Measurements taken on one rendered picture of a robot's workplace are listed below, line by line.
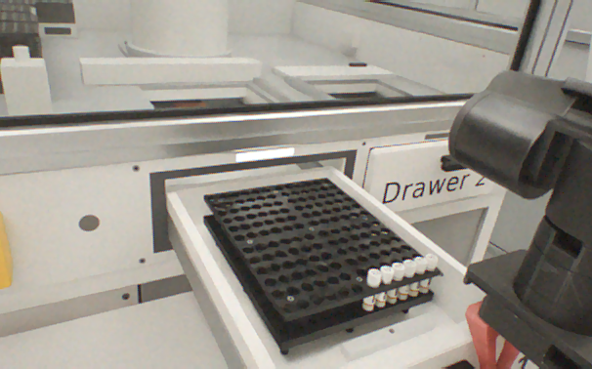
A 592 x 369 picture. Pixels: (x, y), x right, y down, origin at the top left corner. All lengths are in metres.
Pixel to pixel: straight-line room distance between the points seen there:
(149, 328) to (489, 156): 0.43
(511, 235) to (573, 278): 2.02
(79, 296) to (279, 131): 0.32
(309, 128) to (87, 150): 0.27
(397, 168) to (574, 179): 0.44
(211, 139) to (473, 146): 0.33
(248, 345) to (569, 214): 0.24
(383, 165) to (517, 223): 1.65
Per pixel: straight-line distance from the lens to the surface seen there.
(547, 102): 0.31
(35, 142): 0.51
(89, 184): 0.54
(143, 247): 0.59
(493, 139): 0.30
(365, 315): 0.44
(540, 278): 0.30
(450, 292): 0.52
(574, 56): 2.09
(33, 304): 0.62
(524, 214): 2.25
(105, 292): 0.64
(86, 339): 0.58
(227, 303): 0.40
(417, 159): 0.72
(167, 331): 0.57
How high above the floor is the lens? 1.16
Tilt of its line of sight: 26 degrees down
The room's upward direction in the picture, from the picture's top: 6 degrees clockwise
